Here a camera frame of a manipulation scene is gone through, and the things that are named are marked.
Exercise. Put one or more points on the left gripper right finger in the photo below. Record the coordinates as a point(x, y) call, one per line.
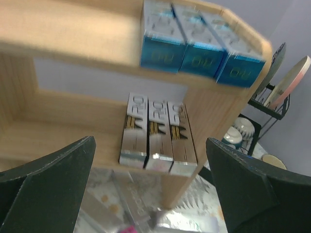
point(257, 197)

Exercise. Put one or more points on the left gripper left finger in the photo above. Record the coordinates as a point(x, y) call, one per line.
point(45, 195)

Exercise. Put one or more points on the pink toothpaste box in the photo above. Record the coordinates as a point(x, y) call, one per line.
point(128, 229)

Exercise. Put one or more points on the silver black gold toothpaste box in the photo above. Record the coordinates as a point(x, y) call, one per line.
point(160, 157)

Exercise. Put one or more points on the wooden two-tier shelf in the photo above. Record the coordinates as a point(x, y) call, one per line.
point(66, 69)

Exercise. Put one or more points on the silver toothpaste box slanted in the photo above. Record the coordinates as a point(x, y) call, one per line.
point(98, 216)

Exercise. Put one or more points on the teal spotted bowl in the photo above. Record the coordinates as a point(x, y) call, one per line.
point(233, 138)

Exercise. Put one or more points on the floral table mat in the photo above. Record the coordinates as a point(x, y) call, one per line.
point(200, 199)

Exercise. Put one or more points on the black striped white bowl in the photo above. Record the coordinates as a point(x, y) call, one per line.
point(245, 127)

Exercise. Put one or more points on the silver Protect toothpaste box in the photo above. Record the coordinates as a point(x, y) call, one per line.
point(175, 222)

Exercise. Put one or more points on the pink and cream plate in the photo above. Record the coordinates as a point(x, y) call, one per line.
point(289, 82)

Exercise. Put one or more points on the grey speckled plate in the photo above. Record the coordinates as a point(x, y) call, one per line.
point(277, 60)

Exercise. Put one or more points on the black wire dish rack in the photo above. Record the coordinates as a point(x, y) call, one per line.
point(262, 117)

